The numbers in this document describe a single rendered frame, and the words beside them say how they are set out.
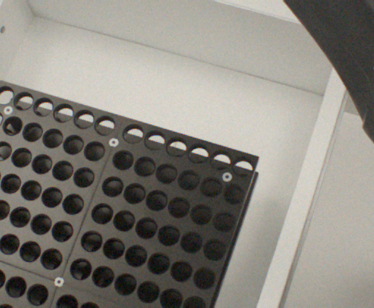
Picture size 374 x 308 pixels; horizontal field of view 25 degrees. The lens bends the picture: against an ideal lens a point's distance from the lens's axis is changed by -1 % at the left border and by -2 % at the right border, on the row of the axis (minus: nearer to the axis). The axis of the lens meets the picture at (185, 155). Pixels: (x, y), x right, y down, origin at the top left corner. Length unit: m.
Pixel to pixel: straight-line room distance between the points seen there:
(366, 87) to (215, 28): 0.25
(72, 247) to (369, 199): 0.25
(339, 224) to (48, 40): 0.26
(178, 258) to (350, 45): 0.23
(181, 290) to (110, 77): 0.19
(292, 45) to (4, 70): 0.21
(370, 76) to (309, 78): 0.27
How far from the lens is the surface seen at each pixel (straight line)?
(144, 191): 0.51
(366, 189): 0.66
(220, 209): 0.50
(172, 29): 0.58
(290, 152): 0.58
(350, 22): 0.29
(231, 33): 0.56
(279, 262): 0.50
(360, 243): 0.64
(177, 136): 0.52
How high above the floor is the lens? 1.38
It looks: 69 degrees down
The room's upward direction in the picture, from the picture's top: 11 degrees counter-clockwise
